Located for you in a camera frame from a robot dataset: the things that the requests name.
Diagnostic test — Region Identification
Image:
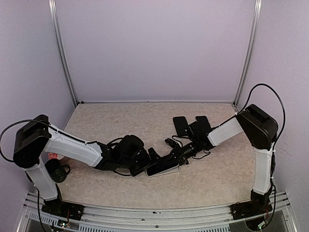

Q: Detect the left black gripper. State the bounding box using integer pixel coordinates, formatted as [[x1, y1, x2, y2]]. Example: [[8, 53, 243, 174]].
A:
[[119, 147, 162, 176]]

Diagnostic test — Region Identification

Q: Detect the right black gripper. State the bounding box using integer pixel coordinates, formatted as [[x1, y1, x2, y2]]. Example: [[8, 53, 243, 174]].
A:
[[163, 140, 200, 167]]

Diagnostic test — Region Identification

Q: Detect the black phone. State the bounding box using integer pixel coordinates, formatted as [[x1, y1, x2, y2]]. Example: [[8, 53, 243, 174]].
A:
[[146, 162, 180, 177]]

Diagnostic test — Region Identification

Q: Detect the clear plain phone case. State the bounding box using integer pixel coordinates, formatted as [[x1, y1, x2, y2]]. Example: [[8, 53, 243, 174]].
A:
[[145, 166, 180, 177]]

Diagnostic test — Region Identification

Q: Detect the black phone case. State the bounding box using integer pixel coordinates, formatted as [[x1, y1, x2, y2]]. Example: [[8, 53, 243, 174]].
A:
[[173, 116, 188, 137]]

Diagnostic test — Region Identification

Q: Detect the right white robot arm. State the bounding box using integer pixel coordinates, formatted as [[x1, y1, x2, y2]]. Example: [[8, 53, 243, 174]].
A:
[[159, 103, 284, 218]]

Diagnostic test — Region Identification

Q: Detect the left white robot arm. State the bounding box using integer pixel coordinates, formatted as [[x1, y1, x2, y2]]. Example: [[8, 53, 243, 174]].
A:
[[0, 115, 156, 215]]

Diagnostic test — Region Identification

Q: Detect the dark green mug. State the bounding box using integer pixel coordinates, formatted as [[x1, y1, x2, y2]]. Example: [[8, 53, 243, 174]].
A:
[[45, 159, 70, 183]]

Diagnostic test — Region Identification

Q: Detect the red white patterned bowl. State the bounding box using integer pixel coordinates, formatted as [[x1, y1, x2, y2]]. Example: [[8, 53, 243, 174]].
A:
[[48, 152, 64, 160]]

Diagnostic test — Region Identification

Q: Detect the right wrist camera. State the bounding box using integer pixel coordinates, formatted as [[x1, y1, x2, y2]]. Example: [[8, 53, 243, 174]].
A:
[[165, 138, 179, 148]]

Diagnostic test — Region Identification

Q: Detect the front aluminium rail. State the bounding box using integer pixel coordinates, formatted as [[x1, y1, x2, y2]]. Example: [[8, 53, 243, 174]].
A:
[[16, 192, 297, 232]]

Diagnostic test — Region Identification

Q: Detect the left aluminium frame post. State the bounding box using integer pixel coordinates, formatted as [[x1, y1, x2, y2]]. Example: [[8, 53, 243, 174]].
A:
[[48, 0, 79, 108]]

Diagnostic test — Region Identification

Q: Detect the aluminium frame post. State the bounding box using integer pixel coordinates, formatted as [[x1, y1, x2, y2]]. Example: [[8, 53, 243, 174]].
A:
[[233, 0, 262, 107], [48, 0, 79, 108]]

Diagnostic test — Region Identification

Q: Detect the right aluminium frame post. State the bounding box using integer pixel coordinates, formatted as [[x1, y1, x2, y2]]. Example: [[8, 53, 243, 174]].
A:
[[233, 0, 262, 107]]

